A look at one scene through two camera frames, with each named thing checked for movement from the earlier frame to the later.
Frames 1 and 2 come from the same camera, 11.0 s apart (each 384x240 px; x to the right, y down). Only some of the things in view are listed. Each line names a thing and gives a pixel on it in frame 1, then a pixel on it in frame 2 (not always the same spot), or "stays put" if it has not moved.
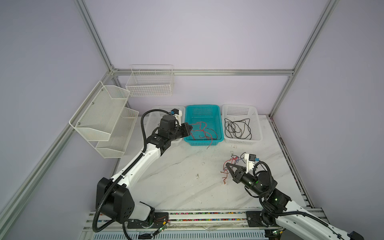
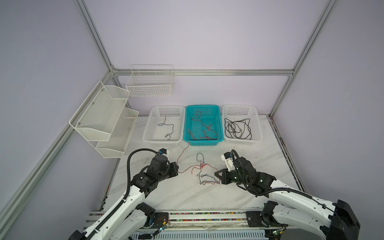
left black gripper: x=186 y=132 -> x=173 y=167
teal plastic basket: x=206 y=121 stays put
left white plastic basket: x=153 y=118 stays put
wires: x=207 y=133 -> x=195 y=119
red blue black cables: x=234 y=159 -> x=199 y=168
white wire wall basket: x=151 y=80 stays put
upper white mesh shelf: x=96 y=117 stays put
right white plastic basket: x=242 y=124 stays put
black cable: x=248 y=125 stays put
